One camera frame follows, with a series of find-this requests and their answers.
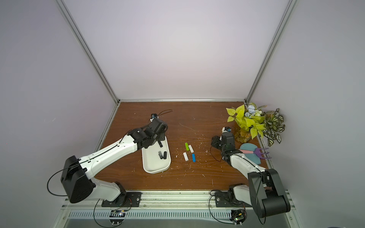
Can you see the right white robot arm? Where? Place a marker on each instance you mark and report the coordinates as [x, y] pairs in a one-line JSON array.
[[265, 192]]

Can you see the black grey usb drive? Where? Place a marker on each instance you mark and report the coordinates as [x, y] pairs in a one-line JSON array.
[[162, 155]]

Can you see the white oval storage box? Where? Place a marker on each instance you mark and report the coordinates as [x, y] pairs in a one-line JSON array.
[[152, 164]]

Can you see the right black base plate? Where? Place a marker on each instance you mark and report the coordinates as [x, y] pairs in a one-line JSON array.
[[222, 200]]

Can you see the teal leaf-shaped dish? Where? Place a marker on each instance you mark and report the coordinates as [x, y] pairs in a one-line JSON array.
[[248, 149]]

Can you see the striped dark leaf plant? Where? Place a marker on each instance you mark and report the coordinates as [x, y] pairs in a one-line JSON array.
[[274, 124]]

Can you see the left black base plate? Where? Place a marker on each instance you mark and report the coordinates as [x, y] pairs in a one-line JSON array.
[[131, 198]]

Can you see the yellow-green potted plant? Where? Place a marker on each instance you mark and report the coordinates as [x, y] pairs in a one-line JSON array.
[[249, 120]]

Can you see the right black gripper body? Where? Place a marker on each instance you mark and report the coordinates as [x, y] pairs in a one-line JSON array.
[[216, 143]]

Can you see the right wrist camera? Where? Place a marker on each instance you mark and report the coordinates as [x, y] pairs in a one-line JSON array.
[[226, 130]]

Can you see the small circuit board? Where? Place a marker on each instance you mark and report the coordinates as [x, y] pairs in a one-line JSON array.
[[238, 217], [116, 217]]

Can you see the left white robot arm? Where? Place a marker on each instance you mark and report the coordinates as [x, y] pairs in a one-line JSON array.
[[78, 176]]

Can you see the left small circuit board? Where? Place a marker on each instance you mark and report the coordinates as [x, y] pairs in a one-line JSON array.
[[116, 217]]

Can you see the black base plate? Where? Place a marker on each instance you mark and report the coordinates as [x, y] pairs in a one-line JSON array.
[[131, 198], [222, 200]]

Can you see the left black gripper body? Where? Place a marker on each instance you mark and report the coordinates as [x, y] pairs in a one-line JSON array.
[[161, 137]]

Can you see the pink purple toy fork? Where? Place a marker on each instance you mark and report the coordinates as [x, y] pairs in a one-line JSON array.
[[258, 152]]

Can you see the white ribbed cable duct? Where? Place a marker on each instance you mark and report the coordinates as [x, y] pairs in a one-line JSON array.
[[154, 214]]

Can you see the right small circuit board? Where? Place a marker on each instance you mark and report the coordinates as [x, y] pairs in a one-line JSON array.
[[238, 217]]

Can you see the white usb drive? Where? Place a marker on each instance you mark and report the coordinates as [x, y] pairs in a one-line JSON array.
[[185, 156], [191, 149]]

